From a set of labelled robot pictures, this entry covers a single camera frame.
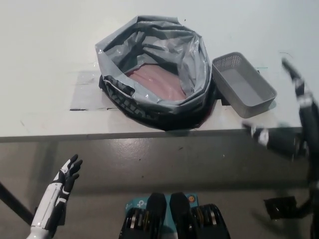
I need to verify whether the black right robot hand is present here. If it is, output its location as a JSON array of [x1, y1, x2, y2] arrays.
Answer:
[[243, 57, 319, 162]]

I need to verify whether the white and black left hand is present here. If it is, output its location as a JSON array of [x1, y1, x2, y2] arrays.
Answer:
[[30, 153, 83, 238]]

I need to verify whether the grey perforated rectangular basket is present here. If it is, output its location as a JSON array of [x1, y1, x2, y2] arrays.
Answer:
[[211, 51, 278, 119]]

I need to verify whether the grey and black plastic bag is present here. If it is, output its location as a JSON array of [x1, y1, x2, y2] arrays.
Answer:
[[94, 15, 217, 132]]

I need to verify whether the black diagonal table leg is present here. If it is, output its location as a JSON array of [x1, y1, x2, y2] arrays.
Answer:
[[296, 185, 319, 215]]

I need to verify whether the teal box with white logo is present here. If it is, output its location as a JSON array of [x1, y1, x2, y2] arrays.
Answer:
[[124, 193, 200, 227]]

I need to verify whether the left black robot torso block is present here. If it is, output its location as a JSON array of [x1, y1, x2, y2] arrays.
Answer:
[[119, 192, 167, 239]]

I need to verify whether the black robot torso block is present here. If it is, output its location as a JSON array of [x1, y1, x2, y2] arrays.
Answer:
[[119, 192, 167, 239], [170, 191, 234, 239]]

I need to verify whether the right black robot torso block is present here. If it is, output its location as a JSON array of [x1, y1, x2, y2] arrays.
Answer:
[[170, 191, 234, 239]]

